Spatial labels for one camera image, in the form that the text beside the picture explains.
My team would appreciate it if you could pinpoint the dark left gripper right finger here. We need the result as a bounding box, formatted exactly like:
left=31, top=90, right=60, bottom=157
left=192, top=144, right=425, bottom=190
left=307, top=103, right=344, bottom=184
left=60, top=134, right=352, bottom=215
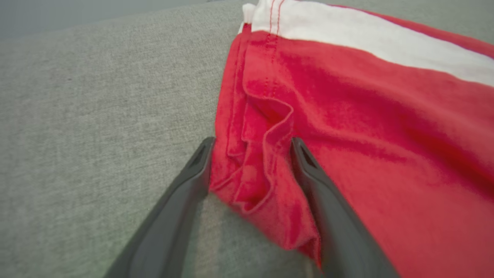
left=290, top=137, right=400, bottom=278

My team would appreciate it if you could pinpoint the red lettered basketball jersey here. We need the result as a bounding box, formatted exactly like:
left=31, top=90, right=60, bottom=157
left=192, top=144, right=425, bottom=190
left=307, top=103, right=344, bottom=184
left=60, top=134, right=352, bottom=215
left=208, top=0, right=494, bottom=278

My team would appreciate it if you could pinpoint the grey fabric sofa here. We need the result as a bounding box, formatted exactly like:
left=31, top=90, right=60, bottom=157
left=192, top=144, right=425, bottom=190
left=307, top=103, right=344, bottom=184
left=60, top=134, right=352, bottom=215
left=0, top=0, right=494, bottom=278

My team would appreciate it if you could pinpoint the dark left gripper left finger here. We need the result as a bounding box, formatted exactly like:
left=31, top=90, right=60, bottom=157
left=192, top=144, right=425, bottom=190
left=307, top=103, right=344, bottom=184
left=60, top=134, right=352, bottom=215
left=103, top=136, right=216, bottom=278

